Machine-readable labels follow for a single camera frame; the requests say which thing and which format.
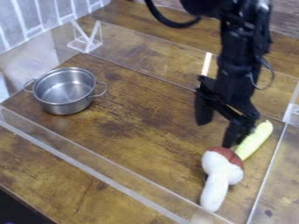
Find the clear acrylic right barrier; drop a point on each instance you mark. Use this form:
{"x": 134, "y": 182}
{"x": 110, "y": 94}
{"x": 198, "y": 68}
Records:
{"x": 277, "y": 205}

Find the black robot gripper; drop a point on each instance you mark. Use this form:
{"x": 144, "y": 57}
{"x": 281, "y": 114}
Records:
{"x": 228, "y": 93}

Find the clear acrylic front barrier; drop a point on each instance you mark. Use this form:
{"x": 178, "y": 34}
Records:
{"x": 166, "y": 202}

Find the plush mushroom toy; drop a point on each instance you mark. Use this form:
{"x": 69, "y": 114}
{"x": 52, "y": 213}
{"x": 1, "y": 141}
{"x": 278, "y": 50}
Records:
{"x": 224, "y": 166}

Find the small stainless steel pot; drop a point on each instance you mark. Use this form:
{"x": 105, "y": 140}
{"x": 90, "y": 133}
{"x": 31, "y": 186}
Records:
{"x": 66, "y": 90}

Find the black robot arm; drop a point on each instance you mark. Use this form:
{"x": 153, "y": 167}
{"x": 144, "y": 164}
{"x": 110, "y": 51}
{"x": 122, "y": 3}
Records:
{"x": 245, "y": 19}

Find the clear acrylic triangle stand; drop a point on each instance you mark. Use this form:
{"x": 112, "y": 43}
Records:
{"x": 86, "y": 43}

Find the clear acrylic barrier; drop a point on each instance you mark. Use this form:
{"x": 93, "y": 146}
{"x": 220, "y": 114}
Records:
{"x": 166, "y": 202}
{"x": 277, "y": 205}

